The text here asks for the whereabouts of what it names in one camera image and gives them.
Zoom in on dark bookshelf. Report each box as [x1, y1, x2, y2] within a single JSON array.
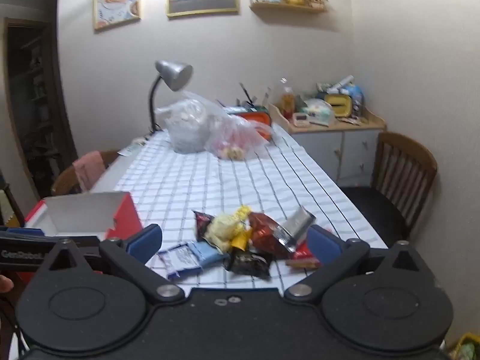
[[5, 18, 73, 196]]

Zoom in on yellow box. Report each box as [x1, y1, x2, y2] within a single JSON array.
[[323, 93, 354, 119]]

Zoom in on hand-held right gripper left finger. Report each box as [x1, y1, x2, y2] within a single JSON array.
[[35, 224, 186, 304]]

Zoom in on orange container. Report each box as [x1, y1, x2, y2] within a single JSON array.
[[237, 111, 273, 136]]

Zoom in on small clear packet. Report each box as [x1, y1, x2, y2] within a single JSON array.
[[117, 137, 151, 157]]

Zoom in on wooden chair with black seat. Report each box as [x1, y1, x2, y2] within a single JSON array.
[[338, 131, 438, 249]]

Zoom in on framed food picture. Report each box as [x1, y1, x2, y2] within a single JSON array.
[[93, 0, 142, 31]]

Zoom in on yellow green crate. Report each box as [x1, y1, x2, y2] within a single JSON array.
[[447, 331, 480, 360]]

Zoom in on white and blue snack packet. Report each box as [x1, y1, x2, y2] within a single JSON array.
[[157, 244, 204, 281]]

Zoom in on wooden wall shelf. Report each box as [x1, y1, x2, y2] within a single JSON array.
[[248, 1, 328, 14]]

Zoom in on pink towel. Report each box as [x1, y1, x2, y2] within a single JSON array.
[[73, 151, 106, 193]]

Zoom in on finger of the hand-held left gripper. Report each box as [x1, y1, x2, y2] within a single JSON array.
[[0, 226, 47, 238], [0, 234, 102, 271]]

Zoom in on orange drink bottle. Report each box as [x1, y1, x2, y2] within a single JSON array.
[[278, 78, 298, 119]]

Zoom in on tissue pack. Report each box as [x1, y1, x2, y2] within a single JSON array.
[[301, 98, 337, 127]]

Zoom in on shiny red snack packet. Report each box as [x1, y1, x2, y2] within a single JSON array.
[[248, 212, 298, 260]]

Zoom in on silver foil snack bar packet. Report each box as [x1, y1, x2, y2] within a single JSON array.
[[273, 206, 317, 254]]

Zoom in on white checkered tablecloth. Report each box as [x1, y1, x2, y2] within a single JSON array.
[[112, 122, 389, 290]]

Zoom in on wooden chair with towel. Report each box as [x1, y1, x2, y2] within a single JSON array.
[[50, 150, 121, 196]]

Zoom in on clear plastic bag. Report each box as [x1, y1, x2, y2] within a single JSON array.
[[155, 99, 211, 155]]

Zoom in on black snack packet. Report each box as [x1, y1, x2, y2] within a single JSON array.
[[224, 249, 273, 279]]

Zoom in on red and white cardboard box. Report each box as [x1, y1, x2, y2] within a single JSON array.
[[24, 191, 144, 244]]

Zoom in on pale yellow snack packet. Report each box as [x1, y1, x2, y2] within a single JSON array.
[[204, 212, 249, 251]]

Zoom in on pink plastic bag of snacks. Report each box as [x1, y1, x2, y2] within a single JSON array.
[[182, 90, 275, 163]]

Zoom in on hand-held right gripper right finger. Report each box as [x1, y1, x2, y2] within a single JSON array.
[[284, 224, 433, 304]]

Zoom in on silver desk lamp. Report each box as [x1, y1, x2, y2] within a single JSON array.
[[148, 60, 194, 134]]

